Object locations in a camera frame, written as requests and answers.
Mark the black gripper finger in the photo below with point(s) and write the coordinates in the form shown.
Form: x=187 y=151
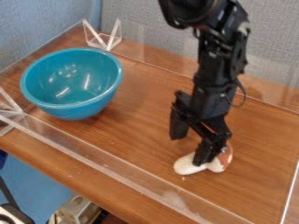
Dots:
x=212 y=145
x=178 y=121

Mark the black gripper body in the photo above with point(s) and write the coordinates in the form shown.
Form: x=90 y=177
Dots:
x=208 y=104

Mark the white brown toy mushroom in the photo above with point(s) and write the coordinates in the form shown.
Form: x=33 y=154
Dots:
x=184 y=167

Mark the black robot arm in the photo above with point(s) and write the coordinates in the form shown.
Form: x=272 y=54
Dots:
x=220 y=26

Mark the blue bowl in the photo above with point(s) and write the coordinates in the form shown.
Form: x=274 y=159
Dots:
x=71 y=83

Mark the back clear acrylic barrier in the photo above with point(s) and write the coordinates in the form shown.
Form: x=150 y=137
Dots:
x=170 y=49

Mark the clear acrylic barrier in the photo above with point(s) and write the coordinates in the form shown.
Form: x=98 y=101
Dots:
x=291 y=206
x=146 y=183
x=170 y=49

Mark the front clear acrylic barrier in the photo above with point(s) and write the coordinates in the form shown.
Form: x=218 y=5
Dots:
x=146 y=183

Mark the right clear acrylic barrier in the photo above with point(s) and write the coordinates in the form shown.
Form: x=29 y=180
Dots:
x=291 y=206

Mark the black chair part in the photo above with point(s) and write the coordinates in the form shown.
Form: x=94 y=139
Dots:
x=11 y=213

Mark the clear acrylic corner bracket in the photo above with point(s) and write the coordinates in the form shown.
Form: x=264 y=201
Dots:
x=99 y=39

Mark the grey metal bracket under table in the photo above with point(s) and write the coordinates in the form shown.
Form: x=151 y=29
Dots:
x=76 y=211

